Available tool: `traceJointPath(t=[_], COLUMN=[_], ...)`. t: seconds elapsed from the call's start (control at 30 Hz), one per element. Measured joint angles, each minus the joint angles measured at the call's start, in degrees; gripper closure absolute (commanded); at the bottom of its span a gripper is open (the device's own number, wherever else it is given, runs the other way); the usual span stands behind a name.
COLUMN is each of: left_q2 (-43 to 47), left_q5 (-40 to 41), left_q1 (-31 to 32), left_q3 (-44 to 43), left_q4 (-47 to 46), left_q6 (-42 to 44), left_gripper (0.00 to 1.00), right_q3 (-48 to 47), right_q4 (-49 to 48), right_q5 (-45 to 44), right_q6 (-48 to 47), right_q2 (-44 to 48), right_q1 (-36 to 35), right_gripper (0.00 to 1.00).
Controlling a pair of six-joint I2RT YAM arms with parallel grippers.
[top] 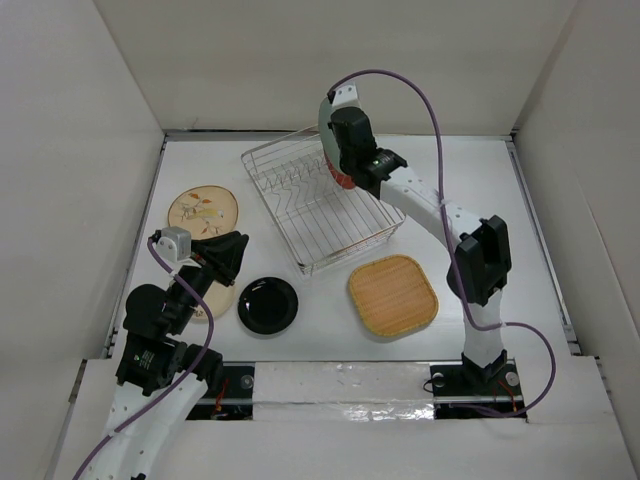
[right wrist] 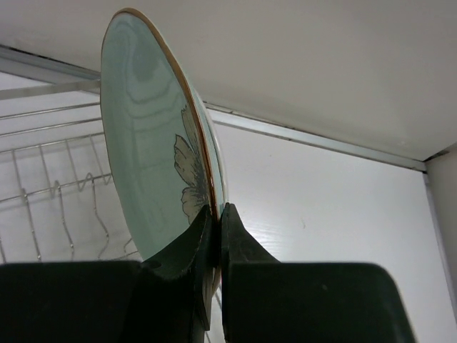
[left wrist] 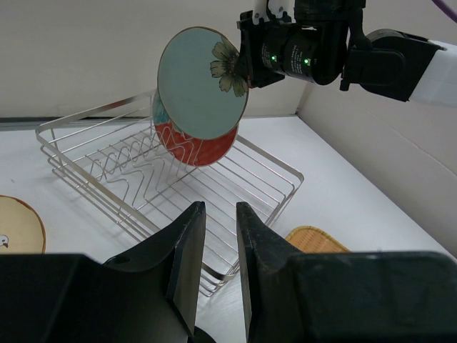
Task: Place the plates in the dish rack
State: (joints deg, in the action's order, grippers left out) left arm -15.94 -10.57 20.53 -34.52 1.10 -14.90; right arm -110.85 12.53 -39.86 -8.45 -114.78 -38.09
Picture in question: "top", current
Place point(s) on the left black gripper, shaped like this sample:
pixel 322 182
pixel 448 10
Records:
pixel 226 251

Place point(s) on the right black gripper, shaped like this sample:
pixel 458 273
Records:
pixel 330 124

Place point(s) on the light green flower plate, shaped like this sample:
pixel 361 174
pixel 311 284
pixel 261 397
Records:
pixel 328 140

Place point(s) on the red and teal plate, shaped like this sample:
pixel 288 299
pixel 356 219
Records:
pixel 342 180

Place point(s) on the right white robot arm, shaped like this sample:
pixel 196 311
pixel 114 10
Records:
pixel 479 248

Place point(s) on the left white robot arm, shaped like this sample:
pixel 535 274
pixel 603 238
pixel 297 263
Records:
pixel 160 379

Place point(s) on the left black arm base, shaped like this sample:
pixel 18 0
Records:
pixel 232 397

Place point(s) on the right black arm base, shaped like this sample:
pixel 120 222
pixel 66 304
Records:
pixel 450 389

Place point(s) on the beige bird pattern plate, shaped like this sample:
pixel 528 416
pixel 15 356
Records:
pixel 205 212

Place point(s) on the plain beige plate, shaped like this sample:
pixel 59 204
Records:
pixel 218 298

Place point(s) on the black round plate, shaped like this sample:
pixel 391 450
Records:
pixel 268 306

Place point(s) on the square woven bamboo tray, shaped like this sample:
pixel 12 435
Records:
pixel 393 296

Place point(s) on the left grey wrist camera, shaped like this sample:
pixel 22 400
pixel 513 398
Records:
pixel 173 244

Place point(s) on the silver wire dish rack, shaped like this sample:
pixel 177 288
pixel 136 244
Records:
pixel 321 222

